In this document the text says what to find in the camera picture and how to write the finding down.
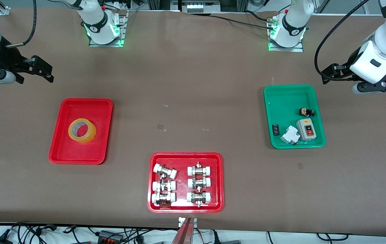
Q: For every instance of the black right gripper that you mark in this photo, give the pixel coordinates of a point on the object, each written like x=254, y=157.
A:
x=5, y=58

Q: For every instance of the small silver bracket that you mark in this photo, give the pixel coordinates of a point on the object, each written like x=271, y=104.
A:
x=180, y=222

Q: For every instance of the yellow transparent tape roll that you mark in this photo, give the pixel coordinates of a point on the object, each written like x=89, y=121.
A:
x=89, y=137

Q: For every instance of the black plug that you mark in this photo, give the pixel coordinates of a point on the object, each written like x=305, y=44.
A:
x=215, y=237

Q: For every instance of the white circuit breaker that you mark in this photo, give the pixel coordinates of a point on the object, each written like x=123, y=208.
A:
x=289, y=135

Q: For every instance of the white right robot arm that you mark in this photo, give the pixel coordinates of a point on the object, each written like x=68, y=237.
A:
x=98, y=20

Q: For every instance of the metal valve with white caps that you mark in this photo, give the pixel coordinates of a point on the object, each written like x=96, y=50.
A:
x=198, y=197
x=165, y=171
x=163, y=198
x=164, y=185
x=199, y=183
x=199, y=170

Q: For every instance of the small black and gold component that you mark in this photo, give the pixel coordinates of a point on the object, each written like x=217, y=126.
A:
x=304, y=111

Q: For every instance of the grey switch box red button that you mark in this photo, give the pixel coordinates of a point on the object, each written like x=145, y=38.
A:
x=303, y=127

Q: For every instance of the small black rectangular component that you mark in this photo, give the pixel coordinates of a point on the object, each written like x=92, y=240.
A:
x=275, y=129

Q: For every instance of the red metal bar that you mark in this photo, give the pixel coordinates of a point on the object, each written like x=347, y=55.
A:
x=184, y=235

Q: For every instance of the black adapter with orange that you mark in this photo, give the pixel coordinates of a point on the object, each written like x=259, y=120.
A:
x=110, y=236

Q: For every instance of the green plastic tray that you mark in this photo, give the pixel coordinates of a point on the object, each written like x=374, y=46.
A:
x=284, y=105

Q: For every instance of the white power strip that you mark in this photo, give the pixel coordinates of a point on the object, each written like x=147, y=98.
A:
x=196, y=6

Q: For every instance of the small red plastic tray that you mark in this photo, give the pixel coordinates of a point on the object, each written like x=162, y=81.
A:
x=60, y=149

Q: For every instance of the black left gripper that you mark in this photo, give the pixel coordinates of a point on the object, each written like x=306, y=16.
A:
x=347, y=68

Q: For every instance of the large red plastic tray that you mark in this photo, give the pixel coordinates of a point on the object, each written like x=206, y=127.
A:
x=182, y=176

